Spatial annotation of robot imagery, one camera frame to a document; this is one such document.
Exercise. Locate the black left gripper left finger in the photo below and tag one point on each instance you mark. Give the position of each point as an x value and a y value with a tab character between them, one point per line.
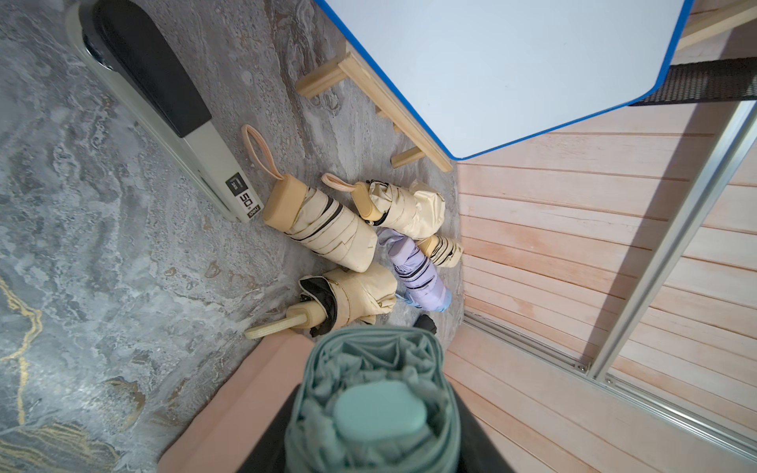
269	455

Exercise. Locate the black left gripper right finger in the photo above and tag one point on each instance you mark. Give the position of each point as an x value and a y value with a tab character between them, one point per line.
478	453

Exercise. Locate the pink plastic storage box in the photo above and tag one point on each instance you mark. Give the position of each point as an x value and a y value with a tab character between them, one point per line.
224	433

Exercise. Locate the mint green umbrella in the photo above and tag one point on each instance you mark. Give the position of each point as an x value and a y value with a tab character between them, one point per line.
374	399

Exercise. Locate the beige umbrella with wooden handle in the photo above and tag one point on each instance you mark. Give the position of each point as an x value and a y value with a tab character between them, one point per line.
417	211

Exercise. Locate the black folded umbrella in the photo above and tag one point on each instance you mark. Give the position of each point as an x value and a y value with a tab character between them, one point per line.
426	322

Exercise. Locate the purple folded umbrella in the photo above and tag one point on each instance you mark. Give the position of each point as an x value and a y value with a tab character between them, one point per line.
424	288

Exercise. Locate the beige umbrella black lining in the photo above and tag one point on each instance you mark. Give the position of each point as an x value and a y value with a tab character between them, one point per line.
336	299

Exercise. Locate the small beige striped umbrella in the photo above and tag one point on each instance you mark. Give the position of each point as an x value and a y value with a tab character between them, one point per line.
442	252

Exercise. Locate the beige black-striped umbrella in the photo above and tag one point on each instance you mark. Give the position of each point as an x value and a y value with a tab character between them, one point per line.
309	216

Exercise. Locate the beige black stapler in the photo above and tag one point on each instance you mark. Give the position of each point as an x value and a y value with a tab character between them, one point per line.
125	49

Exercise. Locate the black mesh basket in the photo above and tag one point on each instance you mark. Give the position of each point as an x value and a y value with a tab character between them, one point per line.
723	80

